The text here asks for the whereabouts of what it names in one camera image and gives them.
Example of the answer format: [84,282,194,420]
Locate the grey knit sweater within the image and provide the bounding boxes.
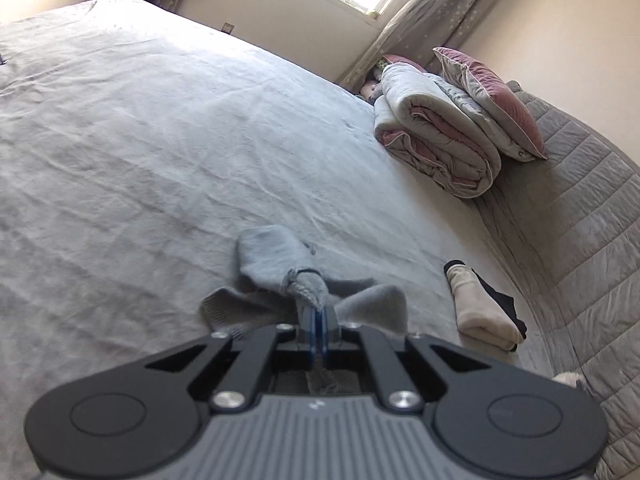
[200,226,408,338]

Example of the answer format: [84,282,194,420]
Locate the folded cream black socks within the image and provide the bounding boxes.
[444,260,527,352]

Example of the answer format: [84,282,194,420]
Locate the folded grey pink duvet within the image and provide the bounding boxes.
[374,63,501,200]

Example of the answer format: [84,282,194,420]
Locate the stuffed toy by bed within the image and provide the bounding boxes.
[358,58,388,105]

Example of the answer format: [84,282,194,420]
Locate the white fluffy item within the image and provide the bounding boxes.
[553,372,584,389]

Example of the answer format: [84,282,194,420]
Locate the grey bed sheet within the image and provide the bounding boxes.
[0,0,531,480]

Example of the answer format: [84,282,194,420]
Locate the grey quilted headboard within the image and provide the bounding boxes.
[477,81,639,479]

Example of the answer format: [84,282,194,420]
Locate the pink grey pillow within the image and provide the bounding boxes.
[433,47,547,159]

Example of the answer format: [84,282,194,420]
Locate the grey patterned curtain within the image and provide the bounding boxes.
[337,0,494,91]

